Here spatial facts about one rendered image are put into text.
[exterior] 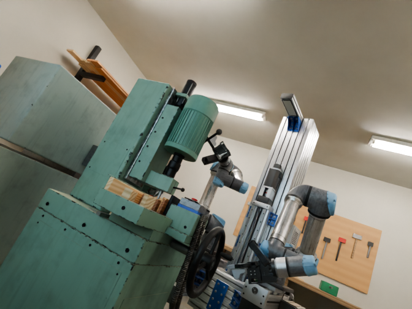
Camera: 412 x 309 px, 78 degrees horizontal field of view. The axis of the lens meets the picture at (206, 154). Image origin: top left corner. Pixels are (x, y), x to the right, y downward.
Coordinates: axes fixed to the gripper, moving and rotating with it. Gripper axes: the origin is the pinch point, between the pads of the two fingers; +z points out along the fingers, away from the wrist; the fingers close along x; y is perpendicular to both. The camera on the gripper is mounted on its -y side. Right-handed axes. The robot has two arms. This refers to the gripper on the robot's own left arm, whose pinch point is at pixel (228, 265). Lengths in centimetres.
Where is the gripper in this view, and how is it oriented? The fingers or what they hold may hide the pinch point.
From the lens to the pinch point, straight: 121.4
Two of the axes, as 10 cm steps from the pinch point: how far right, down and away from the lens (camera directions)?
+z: -9.3, 2.0, 2.9
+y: 0.8, 9.2, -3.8
